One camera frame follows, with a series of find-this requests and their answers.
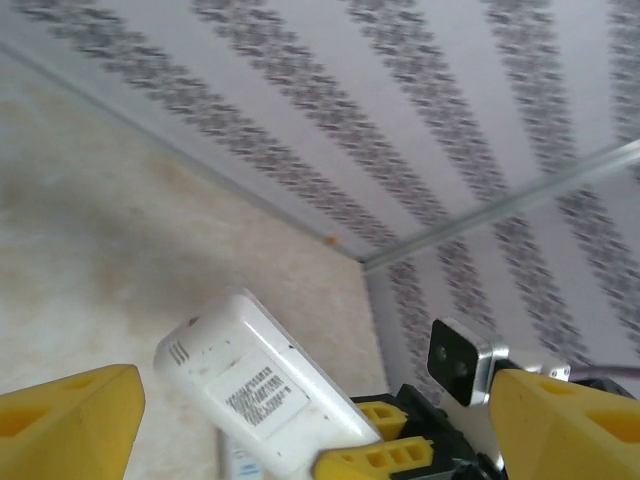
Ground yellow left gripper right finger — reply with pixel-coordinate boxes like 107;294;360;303
488;367;640;480

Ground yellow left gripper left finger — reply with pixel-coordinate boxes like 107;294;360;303
0;363;146;480

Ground white remote control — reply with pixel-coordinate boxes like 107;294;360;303
152;287;386;476

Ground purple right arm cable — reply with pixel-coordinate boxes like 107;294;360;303
567;366;640;382

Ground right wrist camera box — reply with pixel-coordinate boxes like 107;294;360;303
427;318;572;409

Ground right aluminium frame post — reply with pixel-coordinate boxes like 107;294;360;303
359;139;640;274

